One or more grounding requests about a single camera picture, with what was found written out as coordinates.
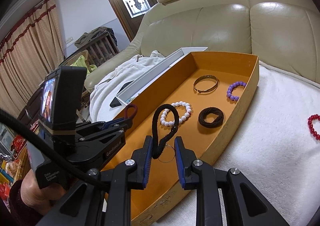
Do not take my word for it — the green cushion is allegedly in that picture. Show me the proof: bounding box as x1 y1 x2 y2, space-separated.
70 55 98 74

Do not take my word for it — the red bead bracelet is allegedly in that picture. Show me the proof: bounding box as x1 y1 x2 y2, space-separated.
307 114 320 141

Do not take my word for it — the wooden crib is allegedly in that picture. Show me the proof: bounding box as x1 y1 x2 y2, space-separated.
84 30 120 67

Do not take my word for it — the wicker chair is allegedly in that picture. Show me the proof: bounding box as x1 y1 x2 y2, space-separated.
64 50 89 67

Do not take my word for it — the orange cardboard box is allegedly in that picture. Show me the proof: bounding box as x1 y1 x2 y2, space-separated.
100 51 260 226

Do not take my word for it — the olive clothes pile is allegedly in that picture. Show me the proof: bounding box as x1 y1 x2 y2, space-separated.
74 26 118 48

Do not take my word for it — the maroon hair tie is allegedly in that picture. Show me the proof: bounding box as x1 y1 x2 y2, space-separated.
124 104 138 120

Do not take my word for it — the purple bead bracelet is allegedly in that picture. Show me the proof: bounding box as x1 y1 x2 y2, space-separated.
226 81 247 102

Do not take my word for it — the white bead bracelet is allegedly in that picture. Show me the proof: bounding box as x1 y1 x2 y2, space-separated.
160 101 193 127

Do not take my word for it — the white crumpled blanket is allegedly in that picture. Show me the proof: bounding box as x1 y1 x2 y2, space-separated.
89 50 173 123

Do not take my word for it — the dark brown hair tie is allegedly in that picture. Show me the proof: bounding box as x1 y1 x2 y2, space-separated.
198 107 225 128

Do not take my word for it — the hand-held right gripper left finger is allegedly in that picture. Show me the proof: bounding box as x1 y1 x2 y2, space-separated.
35 136 153 226

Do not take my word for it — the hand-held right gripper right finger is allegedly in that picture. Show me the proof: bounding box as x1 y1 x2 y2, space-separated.
174 136 292 226

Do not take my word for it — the wooden stained glass door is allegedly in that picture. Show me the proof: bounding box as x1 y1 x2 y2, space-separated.
96 0 175 42

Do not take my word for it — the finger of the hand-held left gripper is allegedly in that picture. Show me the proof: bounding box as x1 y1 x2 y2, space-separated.
76 122 134 142
75 116 130 129

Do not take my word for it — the black cable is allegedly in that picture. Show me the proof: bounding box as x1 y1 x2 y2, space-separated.
0 109 110 191

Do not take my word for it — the beige curtain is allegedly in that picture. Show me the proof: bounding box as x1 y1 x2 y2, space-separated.
0 0 66 122

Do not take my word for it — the cream leather sofa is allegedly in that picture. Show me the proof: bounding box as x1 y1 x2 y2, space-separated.
84 0 320 92

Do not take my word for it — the white box lid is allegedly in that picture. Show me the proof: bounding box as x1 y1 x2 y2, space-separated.
115 47 208 105

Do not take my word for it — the pile of colourful packets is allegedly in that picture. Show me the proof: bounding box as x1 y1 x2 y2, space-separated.
0 121 30 206

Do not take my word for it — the metal bangle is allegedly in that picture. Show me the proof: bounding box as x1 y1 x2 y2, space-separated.
193 74 218 93

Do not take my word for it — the black phone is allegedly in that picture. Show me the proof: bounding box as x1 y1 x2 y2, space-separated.
110 80 135 108

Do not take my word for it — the white towel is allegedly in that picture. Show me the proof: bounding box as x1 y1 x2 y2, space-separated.
152 61 320 226

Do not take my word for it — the black cord hair tie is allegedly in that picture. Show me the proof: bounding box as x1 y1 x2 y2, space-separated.
151 104 180 163

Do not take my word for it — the person's left hand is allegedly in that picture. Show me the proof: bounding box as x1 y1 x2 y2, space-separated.
21 169 68 215

